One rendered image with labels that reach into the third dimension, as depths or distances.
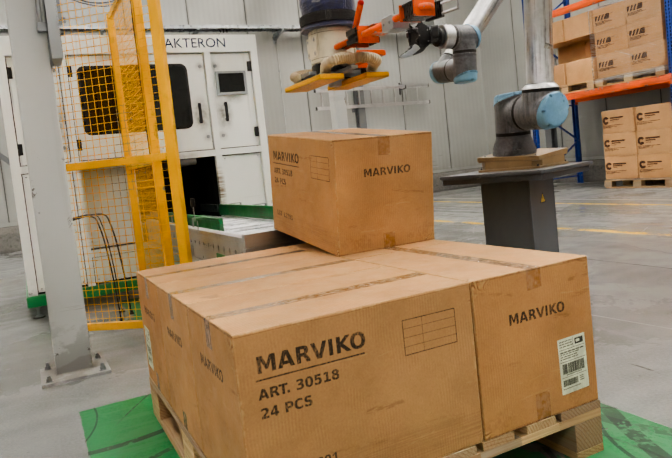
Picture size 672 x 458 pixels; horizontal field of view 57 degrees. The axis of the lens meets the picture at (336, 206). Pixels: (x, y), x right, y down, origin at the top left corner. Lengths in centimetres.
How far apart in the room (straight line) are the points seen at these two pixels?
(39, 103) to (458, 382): 232
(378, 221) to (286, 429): 101
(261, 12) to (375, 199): 1052
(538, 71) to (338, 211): 108
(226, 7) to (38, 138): 939
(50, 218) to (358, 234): 158
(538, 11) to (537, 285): 137
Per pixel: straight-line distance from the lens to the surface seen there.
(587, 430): 192
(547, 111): 268
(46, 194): 318
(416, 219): 228
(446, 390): 156
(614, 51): 1065
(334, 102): 598
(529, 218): 278
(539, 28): 274
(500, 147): 285
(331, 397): 141
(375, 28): 214
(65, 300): 322
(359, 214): 215
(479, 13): 273
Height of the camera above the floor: 86
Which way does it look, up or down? 4 degrees down
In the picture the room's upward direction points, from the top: 6 degrees counter-clockwise
